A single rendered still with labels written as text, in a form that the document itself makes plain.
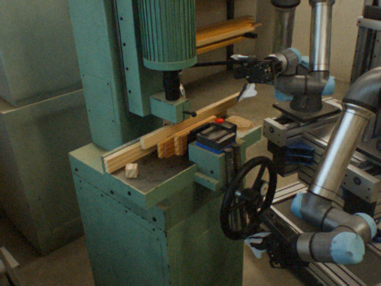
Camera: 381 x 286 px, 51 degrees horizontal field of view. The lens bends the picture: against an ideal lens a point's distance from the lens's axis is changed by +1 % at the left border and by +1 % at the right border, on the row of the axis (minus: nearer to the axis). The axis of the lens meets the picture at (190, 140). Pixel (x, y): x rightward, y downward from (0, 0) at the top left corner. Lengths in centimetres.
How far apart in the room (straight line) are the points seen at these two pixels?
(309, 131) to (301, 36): 315
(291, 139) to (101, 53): 96
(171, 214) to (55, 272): 115
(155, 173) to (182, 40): 43
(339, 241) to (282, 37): 97
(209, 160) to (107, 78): 48
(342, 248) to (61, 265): 167
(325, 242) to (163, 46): 72
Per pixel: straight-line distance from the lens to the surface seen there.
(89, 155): 165
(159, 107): 140
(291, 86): 157
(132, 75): 141
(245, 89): 139
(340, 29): 477
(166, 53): 125
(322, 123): 202
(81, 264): 235
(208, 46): 410
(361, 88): 119
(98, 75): 151
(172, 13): 123
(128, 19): 135
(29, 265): 245
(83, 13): 149
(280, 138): 187
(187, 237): 146
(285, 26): 174
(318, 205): 118
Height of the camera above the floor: 159
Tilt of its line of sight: 28 degrees down
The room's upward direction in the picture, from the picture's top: 2 degrees counter-clockwise
